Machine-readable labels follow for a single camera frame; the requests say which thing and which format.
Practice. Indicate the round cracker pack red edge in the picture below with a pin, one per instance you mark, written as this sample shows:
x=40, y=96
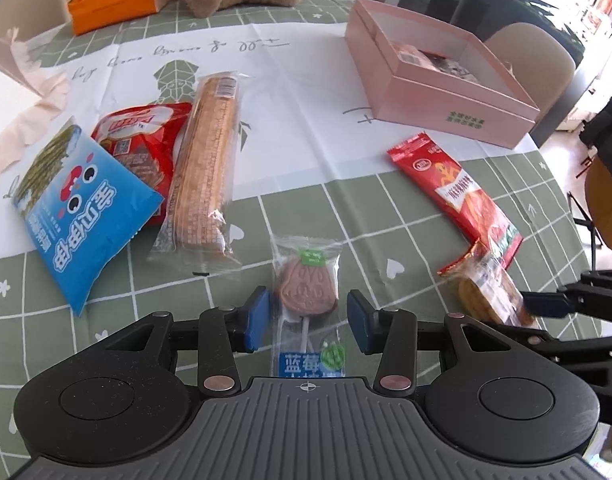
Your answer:
x=485, y=290

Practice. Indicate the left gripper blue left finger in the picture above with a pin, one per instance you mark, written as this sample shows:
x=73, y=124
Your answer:
x=217, y=335

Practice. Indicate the red white roast duck packet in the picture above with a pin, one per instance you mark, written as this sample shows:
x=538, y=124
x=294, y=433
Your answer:
x=142, y=138

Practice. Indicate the beige chair right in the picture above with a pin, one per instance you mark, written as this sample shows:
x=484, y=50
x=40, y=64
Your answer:
x=541, y=65

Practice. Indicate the beige chair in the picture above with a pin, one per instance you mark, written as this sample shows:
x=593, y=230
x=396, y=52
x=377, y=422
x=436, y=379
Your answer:
x=32, y=18
x=541, y=65

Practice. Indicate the white printed paper sheet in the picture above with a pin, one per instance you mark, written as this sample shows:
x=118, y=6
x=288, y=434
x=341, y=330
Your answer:
x=301, y=114

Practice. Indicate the beige chair far left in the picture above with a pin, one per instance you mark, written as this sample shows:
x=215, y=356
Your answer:
x=32, y=18

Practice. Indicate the long biscuit pack clear wrapper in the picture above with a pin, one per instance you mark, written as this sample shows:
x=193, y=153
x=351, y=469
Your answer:
x=195, y=234

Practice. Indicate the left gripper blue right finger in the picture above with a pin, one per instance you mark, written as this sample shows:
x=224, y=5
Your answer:
x=396, y=335

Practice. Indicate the orange tissue pouch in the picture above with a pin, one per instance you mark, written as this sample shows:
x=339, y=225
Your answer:
x=89, y=15

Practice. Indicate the pink cardboard box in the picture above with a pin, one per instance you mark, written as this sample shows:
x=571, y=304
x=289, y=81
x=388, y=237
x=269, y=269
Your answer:
x=426, y=73

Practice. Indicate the blue seaweed snack bag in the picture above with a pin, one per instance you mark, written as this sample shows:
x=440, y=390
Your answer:
x=81, y=207

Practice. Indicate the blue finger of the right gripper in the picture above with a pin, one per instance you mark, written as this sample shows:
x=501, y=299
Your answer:
x=590, y=296

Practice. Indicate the red spicy strip snack packet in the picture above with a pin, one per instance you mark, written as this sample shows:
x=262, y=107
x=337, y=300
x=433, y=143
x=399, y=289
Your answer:
x=457, y=194

